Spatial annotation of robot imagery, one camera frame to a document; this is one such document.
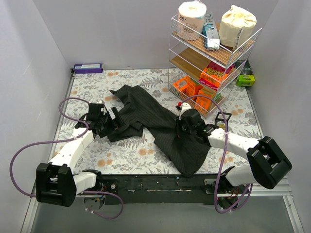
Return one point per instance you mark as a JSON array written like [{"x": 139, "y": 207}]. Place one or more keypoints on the purple flat box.
[{"x": 87, "y": 68}]

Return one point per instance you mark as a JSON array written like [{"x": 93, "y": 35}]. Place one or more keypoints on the aluminium frame rail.
[{"x": 29, "y": 216}]

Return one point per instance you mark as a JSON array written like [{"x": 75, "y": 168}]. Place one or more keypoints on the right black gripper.
[{"x": 181, "y": 129}]

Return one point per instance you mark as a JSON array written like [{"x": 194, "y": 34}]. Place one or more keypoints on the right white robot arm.
[{"x": 267, "y": 163}]

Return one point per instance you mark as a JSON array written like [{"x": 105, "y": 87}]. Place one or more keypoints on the cream toilet paper roll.
[{"x": 236, "y": 27}]

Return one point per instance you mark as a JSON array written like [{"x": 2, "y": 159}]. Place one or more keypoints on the orange box left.
[{"x": 185, "y": 87}]

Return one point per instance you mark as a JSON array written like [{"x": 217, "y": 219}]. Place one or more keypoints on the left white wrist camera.
[{"x": 102, "y": 108}]

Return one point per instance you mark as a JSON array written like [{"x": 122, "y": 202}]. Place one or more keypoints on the floral tablecloth mat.
[{"x": 138, "y": 154}]

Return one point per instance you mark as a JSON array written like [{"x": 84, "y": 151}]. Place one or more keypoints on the blue white toothpaste box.
[{"x": 210, "y": 33}]

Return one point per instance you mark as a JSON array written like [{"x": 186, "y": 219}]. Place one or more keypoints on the orange pink snack box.
[{"x": 213, "y": 75}]

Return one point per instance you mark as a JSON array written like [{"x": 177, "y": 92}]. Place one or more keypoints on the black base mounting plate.
[{"x": 165, "y": 188}]

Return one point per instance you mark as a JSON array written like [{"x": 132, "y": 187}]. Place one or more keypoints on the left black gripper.
[{"x": 108, "y": 120}]

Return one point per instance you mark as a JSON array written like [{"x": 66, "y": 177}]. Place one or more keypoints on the green black box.
[{"x": 246, "y": 77}]

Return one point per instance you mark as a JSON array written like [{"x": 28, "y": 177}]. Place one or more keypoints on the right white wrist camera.
[{"x": 184, "y": 106}]

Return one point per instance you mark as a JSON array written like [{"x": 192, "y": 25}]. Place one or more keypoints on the white wire shelf rack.
[{"x": 190, "y": 57}]

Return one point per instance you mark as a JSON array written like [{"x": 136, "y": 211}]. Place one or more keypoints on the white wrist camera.
[
  {"x": 102, "y": 108},
  {"x": 184, "y": 106}
]

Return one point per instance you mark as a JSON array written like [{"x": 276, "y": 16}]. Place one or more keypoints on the black pinstriped shirt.
[{"x": 141, "y": 111}]

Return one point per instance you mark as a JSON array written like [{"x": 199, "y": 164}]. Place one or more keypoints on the white toilet paper roll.
[{"x": 191, "y": 16}]

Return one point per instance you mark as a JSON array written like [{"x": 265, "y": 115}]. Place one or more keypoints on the black brooch display box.
[{"x": 220, "y": 119}]

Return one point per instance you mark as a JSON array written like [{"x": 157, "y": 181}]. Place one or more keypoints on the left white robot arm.
[{"x": 55, "y": 182}]

